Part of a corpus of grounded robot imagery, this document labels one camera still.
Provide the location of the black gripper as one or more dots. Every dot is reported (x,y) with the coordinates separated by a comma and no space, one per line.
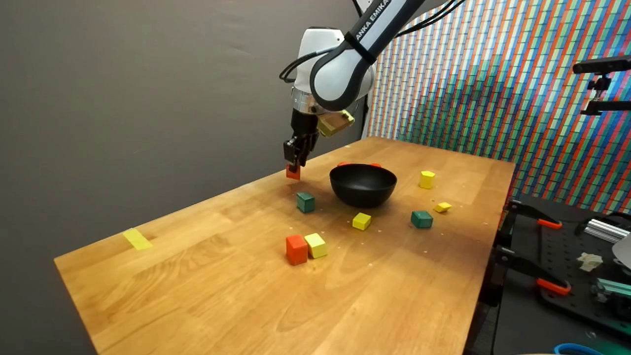
(306,125)

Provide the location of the small red toy block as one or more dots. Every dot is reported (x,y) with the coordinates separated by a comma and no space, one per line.
(293,174)

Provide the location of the orange toy cube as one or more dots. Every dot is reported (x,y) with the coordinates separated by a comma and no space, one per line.
(342,164)

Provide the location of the teal toy cube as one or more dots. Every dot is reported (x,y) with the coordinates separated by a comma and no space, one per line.
(421,219)
(306,201)

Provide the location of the olive yellow toy cube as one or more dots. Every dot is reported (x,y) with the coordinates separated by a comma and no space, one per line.
(362,221)

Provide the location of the bright yellow toy cube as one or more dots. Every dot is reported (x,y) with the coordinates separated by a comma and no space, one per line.
(316,245)

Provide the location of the large red toy cube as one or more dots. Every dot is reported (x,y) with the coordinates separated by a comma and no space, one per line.
(297,251)

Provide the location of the black bowl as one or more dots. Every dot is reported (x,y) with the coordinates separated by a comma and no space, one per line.
(364,194)

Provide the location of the yellow hexagonal toy block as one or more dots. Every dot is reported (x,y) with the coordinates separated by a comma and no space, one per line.
(427,180)

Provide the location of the small flat yellow block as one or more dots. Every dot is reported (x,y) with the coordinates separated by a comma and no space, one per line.
(442,207)

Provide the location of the yellow block far left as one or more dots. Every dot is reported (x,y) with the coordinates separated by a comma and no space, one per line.
(137,239)

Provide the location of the multicolour patterned backdrop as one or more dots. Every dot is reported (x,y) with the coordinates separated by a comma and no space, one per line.
(525,99)

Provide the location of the black pegboard workbench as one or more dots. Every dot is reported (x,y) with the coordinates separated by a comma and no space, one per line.
(565,249)

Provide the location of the pale rock-like lump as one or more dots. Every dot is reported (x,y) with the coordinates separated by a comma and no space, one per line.
(590,261)

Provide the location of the white ribbed block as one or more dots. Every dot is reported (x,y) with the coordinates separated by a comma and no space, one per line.
(604,229)

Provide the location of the grey round plate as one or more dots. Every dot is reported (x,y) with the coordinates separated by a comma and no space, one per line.
(624,253)

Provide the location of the tan wrist camera box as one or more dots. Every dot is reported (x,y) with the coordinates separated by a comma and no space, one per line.
(336,123)

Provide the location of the black camera mount rig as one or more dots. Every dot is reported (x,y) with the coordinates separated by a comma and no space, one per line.
(602,65)

